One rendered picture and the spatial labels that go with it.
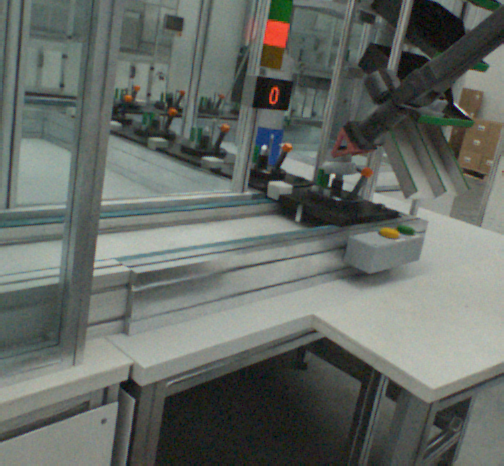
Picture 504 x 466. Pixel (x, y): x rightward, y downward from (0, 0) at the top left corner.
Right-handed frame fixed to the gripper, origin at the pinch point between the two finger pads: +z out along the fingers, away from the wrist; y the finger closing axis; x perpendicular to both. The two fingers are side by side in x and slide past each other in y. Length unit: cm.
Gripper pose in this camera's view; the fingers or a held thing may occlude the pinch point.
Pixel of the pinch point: (340, 153)
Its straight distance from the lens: 147.0
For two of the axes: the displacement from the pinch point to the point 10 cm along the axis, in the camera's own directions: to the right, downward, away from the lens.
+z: -6.0, 5.0, 6.2
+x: 4.1, 8.6, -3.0
